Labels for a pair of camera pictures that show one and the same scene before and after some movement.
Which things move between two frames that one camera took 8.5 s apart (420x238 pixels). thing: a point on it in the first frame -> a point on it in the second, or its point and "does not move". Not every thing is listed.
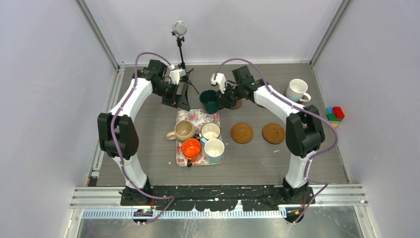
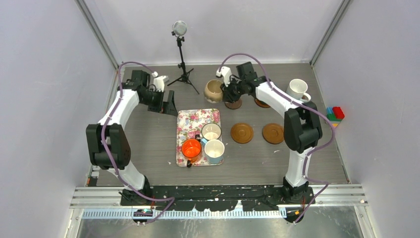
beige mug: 183,129 -> 213,92
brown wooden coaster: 241,133 does not move
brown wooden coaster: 273,133 does not move
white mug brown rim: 210,130 does not move
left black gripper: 183,102 -> 169,106
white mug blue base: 296,89 does not move
